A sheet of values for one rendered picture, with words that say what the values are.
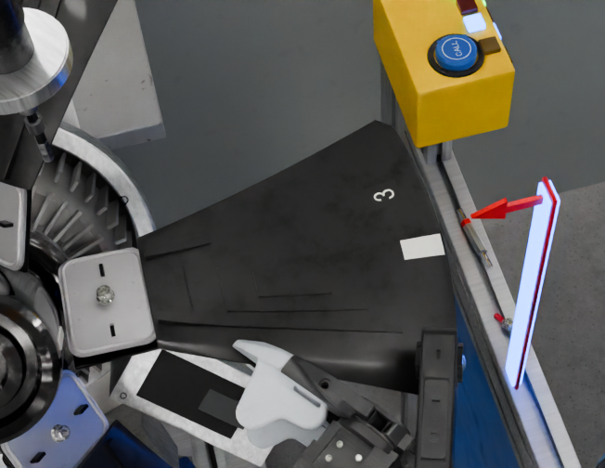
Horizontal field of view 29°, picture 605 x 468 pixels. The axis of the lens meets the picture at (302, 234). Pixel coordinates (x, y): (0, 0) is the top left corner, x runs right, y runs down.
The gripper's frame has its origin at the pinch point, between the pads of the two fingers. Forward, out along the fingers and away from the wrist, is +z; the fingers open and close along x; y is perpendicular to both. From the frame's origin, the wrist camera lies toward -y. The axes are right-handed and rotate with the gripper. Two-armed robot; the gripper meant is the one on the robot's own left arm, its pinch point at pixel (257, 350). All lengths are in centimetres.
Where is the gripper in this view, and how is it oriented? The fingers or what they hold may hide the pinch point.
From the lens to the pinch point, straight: 85.5
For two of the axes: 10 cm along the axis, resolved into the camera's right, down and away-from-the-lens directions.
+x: 1.3, 4.7, 8.7
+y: -6.2, 7.3, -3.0
